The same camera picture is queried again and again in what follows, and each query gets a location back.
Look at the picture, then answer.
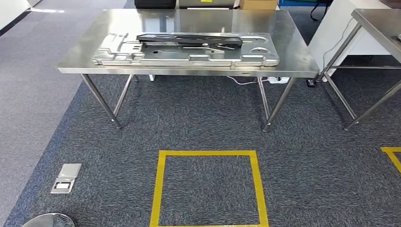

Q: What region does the silver laptop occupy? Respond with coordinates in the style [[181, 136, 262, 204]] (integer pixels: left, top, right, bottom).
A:
[[178, 0, 236, 9]]

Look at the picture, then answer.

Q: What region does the white power cable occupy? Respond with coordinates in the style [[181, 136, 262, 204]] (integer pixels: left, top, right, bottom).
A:
[[226, 75, 270, 86]]

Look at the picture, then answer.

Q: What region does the stainless steel workbench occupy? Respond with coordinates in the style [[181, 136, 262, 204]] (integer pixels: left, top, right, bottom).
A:
[[56, 8, 321, 133], [314, 8, 401, 132]]

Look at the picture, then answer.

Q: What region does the grey round ribbed disc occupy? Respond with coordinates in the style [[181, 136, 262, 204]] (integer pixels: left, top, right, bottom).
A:
[[20, 212, 77, 227]]

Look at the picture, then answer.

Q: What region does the blue rack base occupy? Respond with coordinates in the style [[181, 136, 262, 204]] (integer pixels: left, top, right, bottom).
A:
[[278, 0, 319, 8]]

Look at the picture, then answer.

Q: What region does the black bag with strap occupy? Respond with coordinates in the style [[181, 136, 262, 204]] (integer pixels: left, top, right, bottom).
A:
[[310, 0, 332, 22]]

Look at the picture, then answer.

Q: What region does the brown cardboard box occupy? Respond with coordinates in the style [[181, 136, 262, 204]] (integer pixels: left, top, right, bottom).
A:
[[238, 0, 279, 10]]

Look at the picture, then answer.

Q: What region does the white power strip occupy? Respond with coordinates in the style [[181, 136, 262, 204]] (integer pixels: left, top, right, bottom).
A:
[[267, 76, 291, 85]]

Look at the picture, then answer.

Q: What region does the stamped silver metal plate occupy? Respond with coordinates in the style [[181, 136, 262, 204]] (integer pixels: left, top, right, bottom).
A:
[[91, 31, 281, 68]]

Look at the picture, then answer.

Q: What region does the yellow floor tape square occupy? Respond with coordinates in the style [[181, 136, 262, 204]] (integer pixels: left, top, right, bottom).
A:
[[148, 149, 270, 227]]

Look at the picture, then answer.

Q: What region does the thin black cable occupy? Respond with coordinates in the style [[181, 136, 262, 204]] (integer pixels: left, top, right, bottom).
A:
[[322, 17, 355, 71]]

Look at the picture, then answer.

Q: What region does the black hard carry case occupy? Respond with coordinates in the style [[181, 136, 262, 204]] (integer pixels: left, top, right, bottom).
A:
[[134, 0, 177, 10]]

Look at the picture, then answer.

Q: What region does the black plastic panel part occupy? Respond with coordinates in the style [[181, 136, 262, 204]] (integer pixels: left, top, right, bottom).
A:
[[136, 33, 244, 50]]

